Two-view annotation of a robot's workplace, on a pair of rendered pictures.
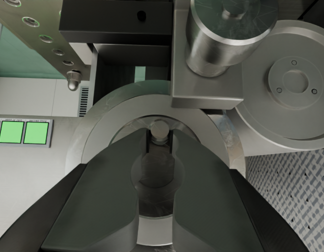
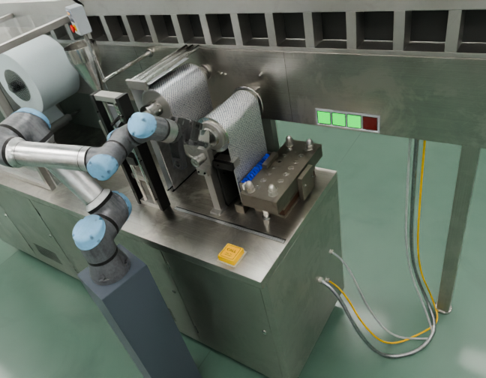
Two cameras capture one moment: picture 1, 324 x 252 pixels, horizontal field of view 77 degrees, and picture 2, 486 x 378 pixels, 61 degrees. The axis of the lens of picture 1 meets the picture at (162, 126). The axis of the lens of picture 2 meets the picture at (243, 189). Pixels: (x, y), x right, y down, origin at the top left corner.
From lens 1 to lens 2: 1.45 m
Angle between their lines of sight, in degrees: 45
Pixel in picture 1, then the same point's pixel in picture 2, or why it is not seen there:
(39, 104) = not seen: outside the picture
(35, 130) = (324, 119)
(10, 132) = (338, 119)
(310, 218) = (184, 107)
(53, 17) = (274, 174)
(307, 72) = (190, 149)
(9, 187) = (334, 87)
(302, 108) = not seen: hidden behind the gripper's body
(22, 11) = (282, 177)
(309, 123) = not seen: hidden behind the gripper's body
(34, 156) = (323, 103)
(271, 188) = (197, 103)
